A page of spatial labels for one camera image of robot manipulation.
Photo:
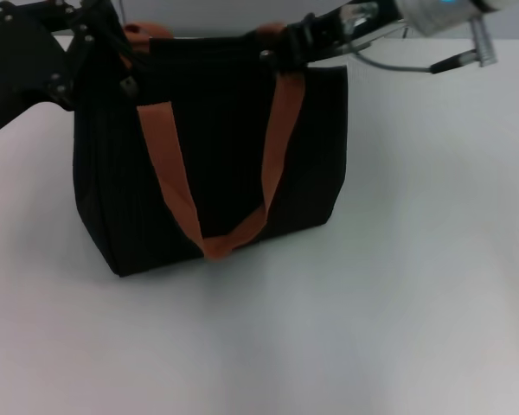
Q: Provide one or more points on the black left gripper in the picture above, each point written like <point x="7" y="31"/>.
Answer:
<point x="21" y="65"/>

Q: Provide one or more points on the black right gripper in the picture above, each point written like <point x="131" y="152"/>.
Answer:
<point x="333" y="30"/>

